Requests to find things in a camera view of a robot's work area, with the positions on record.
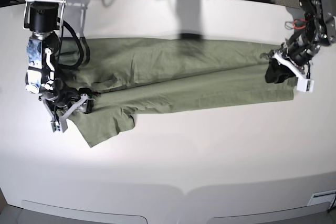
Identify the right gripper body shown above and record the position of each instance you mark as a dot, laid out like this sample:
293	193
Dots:
63	103

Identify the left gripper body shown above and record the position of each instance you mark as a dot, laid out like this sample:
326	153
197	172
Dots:
295	53

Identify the green T-shirt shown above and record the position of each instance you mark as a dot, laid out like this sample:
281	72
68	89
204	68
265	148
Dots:
131	76

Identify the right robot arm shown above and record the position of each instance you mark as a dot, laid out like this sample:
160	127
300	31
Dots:
45	20

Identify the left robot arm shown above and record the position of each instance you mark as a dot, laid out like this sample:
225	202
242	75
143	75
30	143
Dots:
315	30

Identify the white label sticker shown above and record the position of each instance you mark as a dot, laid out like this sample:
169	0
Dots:
322	197

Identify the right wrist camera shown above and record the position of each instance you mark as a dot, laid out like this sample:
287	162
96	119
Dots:
59	125

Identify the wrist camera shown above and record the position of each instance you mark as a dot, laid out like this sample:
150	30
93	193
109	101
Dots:
305	85
59	125

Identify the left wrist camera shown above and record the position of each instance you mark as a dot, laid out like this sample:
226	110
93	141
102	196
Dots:
305	85

